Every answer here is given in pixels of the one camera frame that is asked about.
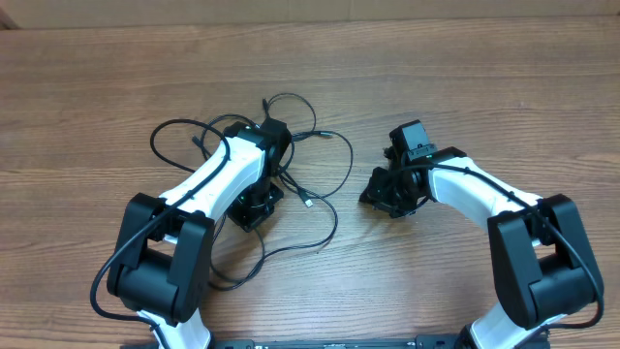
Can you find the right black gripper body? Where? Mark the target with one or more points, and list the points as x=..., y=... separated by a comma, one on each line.
x=383, y=192

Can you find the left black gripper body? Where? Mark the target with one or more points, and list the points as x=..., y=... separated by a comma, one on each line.
x=255, y=205

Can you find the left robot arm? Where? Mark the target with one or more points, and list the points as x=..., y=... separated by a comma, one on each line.
x=161, y=262

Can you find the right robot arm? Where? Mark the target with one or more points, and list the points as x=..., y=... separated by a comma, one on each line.
x=543, y=265

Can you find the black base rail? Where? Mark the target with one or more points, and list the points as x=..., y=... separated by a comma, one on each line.
x=329, y=343

